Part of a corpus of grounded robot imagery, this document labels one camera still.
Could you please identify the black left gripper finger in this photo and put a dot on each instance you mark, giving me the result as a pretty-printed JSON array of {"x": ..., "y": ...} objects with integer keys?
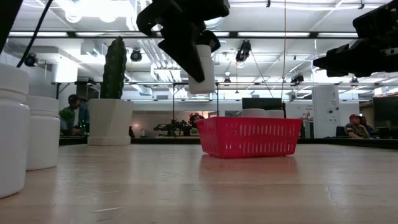
[
  {"x": 185, "y": 46},
  {"x": 211, "y": 39}
]

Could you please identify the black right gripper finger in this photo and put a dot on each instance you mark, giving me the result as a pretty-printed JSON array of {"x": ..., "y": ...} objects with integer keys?
[
  {"x": 345, "y": 72},
  {"x": 345, "y": 57}
]

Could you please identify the white pill bottle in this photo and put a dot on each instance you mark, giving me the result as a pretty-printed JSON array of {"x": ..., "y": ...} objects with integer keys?
[
  {"x": 275, "y": 114},
  {"x": 12, "y": 140},
  {"x": 43, "y": 137},
  {"x": 253, "y": 112},
  {"x": 209, "y": 77}
]

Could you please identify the red plastic slotted basket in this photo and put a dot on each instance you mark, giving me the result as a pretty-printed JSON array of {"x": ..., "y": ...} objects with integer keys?
[{"x": 248, "y": 137}]

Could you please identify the black background robot arm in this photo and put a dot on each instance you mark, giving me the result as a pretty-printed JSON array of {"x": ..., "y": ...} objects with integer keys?
[{"x": 172, "y": 127}]

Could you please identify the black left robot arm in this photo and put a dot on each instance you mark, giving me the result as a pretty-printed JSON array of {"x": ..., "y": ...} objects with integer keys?
[{"x": 6, "y": 15}]

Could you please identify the black hanging spotlight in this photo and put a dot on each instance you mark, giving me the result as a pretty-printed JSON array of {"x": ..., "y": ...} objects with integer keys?
[
  {"x": 30, "y": 59},
  {"x": 297, "y": 79},
  {"x": 136, "y": 55},
  {"x": 243, "y": 51}
]

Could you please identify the white pillar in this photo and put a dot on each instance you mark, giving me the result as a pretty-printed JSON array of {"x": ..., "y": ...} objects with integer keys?
[{"x": 326, "y": 109}]

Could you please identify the person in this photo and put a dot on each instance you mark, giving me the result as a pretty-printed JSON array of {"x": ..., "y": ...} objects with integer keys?
[
  {"x": 355, "y": 127},
  {"x": 195, "y": 119},
  {"x": 368, "y": 126},
  {"x": 77, "y": 112}
]

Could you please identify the dark screen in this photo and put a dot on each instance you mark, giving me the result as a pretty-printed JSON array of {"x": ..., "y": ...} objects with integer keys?
[{"x": 385, "y": 115}]

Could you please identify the green cactus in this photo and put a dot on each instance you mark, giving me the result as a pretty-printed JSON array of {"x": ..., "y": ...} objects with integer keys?
[{"x": 114, "y": 68}]

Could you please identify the white hexagonal plant pot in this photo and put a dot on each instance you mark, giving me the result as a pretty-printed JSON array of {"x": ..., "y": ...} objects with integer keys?
[{"x": 110, "y": 121}]

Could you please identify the small green plant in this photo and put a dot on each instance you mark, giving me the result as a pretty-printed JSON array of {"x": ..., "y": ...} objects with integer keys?
[{"x": 66, "y": 114}]

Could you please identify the silver ceiling duct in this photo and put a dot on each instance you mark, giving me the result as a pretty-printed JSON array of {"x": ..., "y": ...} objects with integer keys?
[{"x": 217, "y": 23}]

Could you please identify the thin black horizontal rail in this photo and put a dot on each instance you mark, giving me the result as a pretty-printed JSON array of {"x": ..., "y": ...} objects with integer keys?
[{"x": 149, "y": 83}]

